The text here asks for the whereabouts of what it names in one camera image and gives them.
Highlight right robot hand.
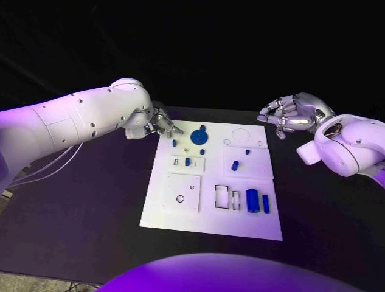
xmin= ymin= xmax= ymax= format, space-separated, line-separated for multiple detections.
xmin=257 ymin=92 xmax=338 ymax=141

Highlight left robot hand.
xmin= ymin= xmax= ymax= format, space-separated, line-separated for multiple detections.
xmin=143 ymin=101 xmax=185 ymax=139

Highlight white task board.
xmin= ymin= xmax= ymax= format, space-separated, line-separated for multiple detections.
xmin=139 ymin=120 xmax=283 ymax=242

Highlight blue gear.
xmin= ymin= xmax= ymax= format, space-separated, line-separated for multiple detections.
xmin=189 ymin=124 xmax=209 ymax=145

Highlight large blue cylinder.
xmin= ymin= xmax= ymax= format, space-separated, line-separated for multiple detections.
xmin=245 ymin=189 xmax=261 ymax=214

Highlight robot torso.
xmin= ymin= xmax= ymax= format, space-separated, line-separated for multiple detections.
xmin=96 ymin=252 xmax=368 ymax=292

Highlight white cable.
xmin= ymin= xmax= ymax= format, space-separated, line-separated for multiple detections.
xmin=13 ymin=142 xmax=84 ymax=183
xmin=21 ymin=145 xmax=75 ymax=178

